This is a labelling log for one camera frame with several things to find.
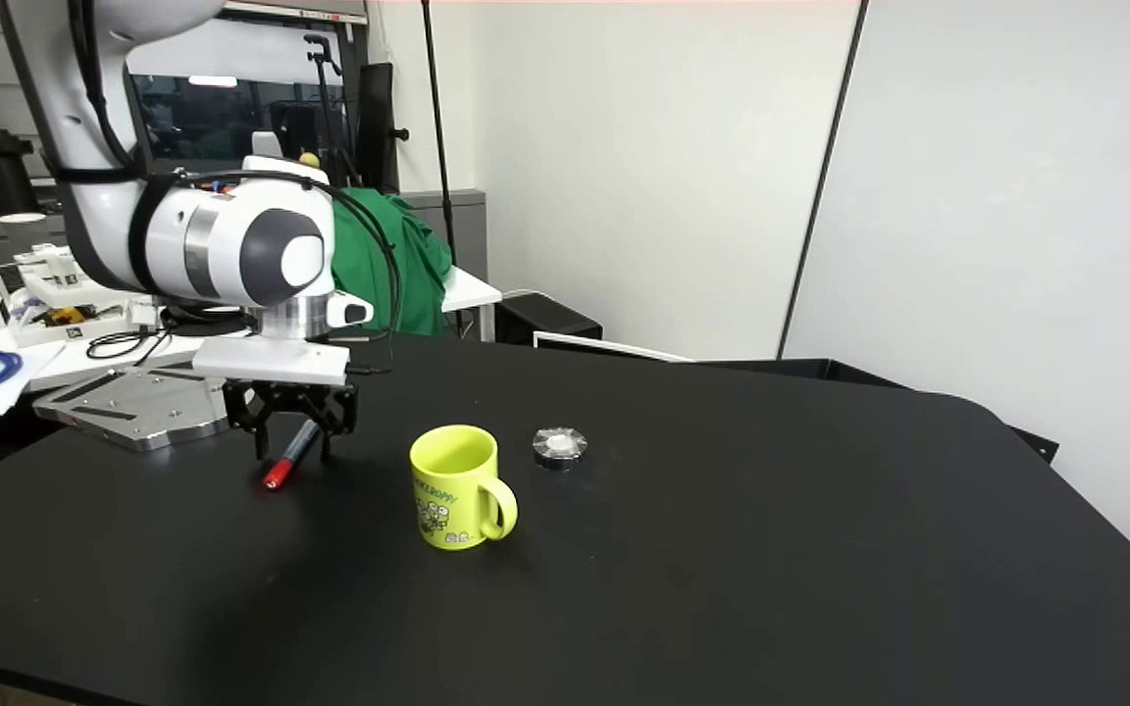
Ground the grey metal mounting plate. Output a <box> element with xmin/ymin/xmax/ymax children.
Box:
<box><xmin>33</xmin><ymin>367</ymin><xmax>237</xmax><ymax>461</ymax></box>

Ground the thin black upright pole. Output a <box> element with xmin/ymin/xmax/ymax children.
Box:
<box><xmin>415</xmin><ymin>0</ymin><xmax>464</xmax><ymax>266</ymax></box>

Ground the red capped sharpie marker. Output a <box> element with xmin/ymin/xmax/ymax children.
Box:
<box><xmin>258</xmin><ymin>422</ymin><xmax>327</xmax><ymax>495</ymax></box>

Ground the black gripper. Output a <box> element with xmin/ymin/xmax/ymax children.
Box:
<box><xmin>221</xmin><ymin>372</ymin><xmax>361</xmax><ymax>467</ymax></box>

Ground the slanted black pole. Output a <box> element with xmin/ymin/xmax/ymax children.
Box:
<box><xmin>774</xmin><ymin>0</ymin><xmax>876</xmax><ymax>367</ymax></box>

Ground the small silver round cap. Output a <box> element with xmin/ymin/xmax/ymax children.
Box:
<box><xmin>531</xmin><ymin>423</ymin><xmax>591</xmax><ymax>467</ymax></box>

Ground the black cable loop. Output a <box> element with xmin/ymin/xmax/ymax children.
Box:
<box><xmin>82</xmin><ymin>321</ymin><xmax>173</xmax><ymax>371</ymax></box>

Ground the green cloth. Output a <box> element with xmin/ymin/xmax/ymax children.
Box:
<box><xmin>327</xmin><ymin>185</ymin><xmax>457</xmax><ymax>340</ymax></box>

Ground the black stand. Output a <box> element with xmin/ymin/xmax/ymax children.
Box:
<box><xmin>300</xmin><ymin>32</ymin><xmax>412</xmax><ymax>195</ymax></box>

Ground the yellow ceramic mug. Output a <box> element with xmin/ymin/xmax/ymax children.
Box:
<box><xmin>404</xmin><ymin>422</ymin><xmax>521</xmax><ymax>554</ymax></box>

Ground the black box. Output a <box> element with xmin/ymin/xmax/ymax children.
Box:
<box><xmin>492</xmin><ymin>289</ymin><xmax>603</xmax><ymax>348</ymax></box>

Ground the white work table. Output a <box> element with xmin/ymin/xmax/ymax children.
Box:
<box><xmin>0</xmin><ymin>250</ymin><xmax>505</xmax><ymax>427</ymax></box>

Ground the black computer monitor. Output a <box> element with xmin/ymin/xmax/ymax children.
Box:
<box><xmin>120</xmin><ymin>8</ymin><xmax>373</xmax><ymax>177</ymax></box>

